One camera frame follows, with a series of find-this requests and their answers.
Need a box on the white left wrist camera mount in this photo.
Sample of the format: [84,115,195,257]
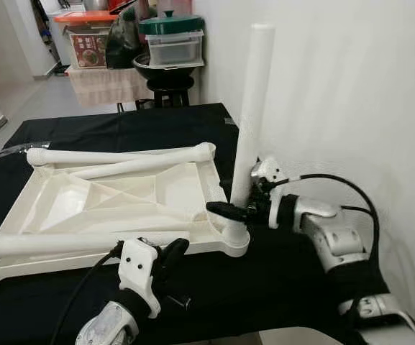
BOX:
[117,239,161,318]

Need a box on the stainless steel pot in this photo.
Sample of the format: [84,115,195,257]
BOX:
[81,0,118,12]

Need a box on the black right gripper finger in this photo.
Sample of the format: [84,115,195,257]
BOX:
[206,201,250,222]

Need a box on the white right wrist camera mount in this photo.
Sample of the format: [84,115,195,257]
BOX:
[250,157,298,231]

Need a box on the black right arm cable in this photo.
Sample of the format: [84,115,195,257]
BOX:
[283,172,380,259]

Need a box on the clear plastic storage container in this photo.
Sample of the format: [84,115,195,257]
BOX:
[144,30,205,69]

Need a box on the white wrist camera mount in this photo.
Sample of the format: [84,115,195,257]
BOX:
[250,157,298,231]
[117,239,161,318]

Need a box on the dark shiny plastic bag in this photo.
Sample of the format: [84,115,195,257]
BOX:
[106,6,149,70]

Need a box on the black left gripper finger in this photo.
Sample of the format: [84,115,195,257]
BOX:
[160,239,191,272]

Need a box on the beige covered side table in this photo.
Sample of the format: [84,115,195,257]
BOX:
[65,65,154,109]

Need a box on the white plastic table top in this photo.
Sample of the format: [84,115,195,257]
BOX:
[0,142,251,290]

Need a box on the clear tape piece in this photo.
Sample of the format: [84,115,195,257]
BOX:
[0,140,50,157]

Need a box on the orange lidded storage box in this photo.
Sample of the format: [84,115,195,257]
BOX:
[53,9,120,70]

